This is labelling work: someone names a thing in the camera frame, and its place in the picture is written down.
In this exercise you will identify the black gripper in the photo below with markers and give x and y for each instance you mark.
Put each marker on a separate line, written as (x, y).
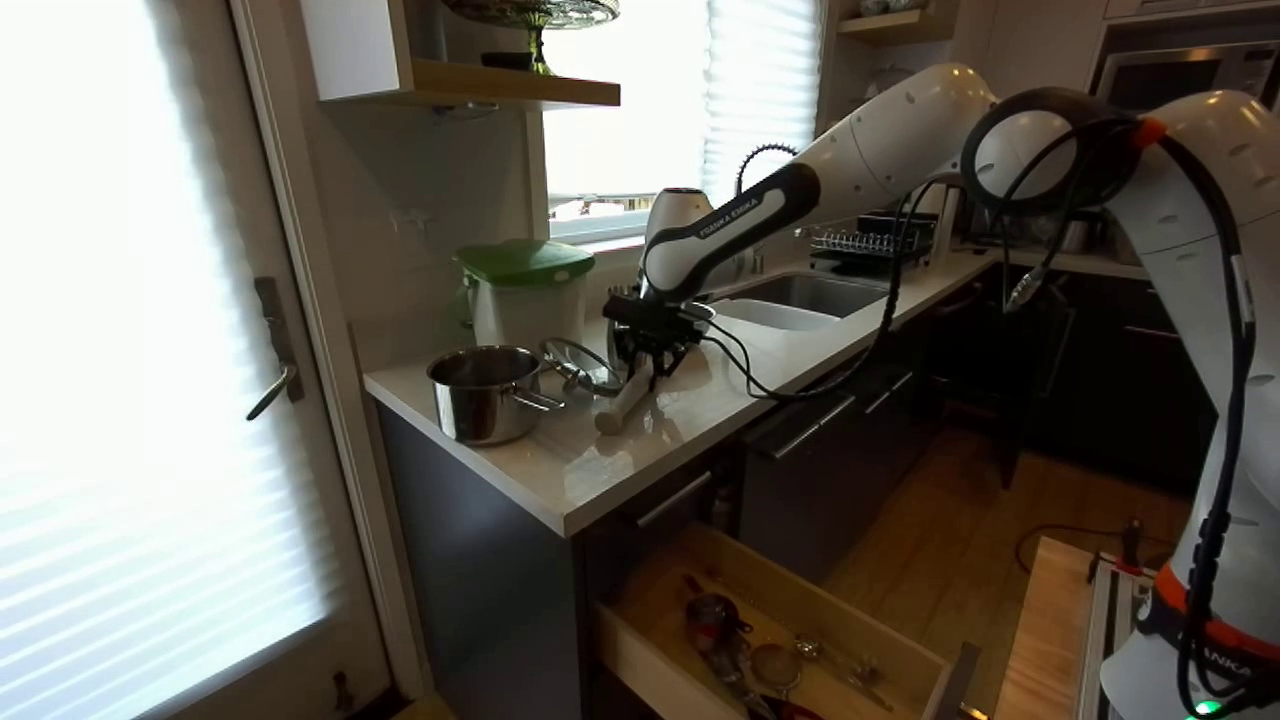
(658, 326)

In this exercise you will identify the light wooden rolling pin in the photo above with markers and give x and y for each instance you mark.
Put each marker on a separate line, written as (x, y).
(621, 406)

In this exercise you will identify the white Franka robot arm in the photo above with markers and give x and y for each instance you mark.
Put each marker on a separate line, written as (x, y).
(905, 134)

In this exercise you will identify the open wooden drawer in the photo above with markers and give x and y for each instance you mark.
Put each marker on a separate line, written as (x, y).
(666, 672)

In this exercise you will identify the glass pot lid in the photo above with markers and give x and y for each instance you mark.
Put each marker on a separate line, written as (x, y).
(580, 366)

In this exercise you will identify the white container green lid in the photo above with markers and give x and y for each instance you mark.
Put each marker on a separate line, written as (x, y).
(525, 293)

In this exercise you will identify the white kitchen sink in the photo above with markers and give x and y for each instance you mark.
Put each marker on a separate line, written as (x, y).
(801, 288)

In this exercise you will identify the stainless steel pot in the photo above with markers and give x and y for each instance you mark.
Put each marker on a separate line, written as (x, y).
(484, 393)

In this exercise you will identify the dark kitchen utensil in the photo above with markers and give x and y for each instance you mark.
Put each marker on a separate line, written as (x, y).
(708, 624)

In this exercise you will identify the white window blind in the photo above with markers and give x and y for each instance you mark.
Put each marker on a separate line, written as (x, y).
(694, 92)

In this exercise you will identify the small round metal utensil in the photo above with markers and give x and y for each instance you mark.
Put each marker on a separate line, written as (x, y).
(778, 660)

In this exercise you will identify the wooden platform board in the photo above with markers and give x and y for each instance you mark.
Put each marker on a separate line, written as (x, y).
(1045, 624)

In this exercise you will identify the white glass door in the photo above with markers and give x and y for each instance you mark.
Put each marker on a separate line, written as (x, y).
(146, 360)

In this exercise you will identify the wooden wall shelf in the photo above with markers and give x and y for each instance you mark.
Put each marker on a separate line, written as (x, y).
(455, 82)

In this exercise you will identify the aluminium base frame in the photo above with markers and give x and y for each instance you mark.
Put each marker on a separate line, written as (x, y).
(1114, 624)

